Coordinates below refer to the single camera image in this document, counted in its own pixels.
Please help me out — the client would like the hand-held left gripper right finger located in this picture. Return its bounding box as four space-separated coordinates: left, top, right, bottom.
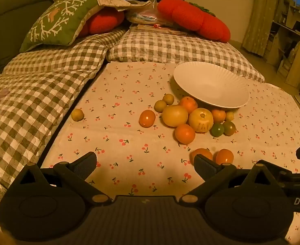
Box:
178 154 280 207

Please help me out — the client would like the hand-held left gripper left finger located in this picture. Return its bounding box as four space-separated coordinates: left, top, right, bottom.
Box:
19 151 113 207

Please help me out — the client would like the glossy orange tomato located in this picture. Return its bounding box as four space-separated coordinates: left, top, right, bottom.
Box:
139 109 156 128
215 149 234 165
190 148 214 164

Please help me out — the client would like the green tangerine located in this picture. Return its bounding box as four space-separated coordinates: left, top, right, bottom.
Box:
210 123 225 137

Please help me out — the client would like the green-orange tangerine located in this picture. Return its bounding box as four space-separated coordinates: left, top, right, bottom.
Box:
223 121 236 136

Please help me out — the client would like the yellow citrus with brown marks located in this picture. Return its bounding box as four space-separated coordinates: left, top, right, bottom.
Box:
188 108 214 133

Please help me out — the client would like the large yellow citrus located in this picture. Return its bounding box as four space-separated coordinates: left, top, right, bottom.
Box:
162 105 189 127

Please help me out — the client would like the white ribbed plate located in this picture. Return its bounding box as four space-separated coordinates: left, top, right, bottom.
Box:
173 61 250 108

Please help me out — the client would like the cherry print cloth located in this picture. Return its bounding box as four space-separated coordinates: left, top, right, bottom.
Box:
41 61 300 244

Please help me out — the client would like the grey gingham quilt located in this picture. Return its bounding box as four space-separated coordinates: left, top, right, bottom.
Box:
0 28 129 234

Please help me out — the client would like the wooden shelf unit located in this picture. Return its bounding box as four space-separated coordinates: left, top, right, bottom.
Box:
264 0 300 88

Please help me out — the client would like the plain red cushion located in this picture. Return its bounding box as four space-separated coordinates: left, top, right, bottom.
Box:
76 6 126 38

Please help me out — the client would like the stack of books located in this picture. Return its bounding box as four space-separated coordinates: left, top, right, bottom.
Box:
129 23 189 37

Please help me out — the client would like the beige curtain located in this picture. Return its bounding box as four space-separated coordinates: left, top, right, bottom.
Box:
241 0 294 57

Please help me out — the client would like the green embroidered cushion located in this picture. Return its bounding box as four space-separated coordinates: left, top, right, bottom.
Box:
19 0 107 53

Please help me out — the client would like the red tomato cushion green top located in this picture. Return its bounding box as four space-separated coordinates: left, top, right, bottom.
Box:
157 0 231 43

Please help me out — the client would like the green sofa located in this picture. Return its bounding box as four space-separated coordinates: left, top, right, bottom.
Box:
0 0 54 79

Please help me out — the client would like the clear plastic bag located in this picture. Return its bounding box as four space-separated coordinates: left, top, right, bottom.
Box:
126 0 176 27

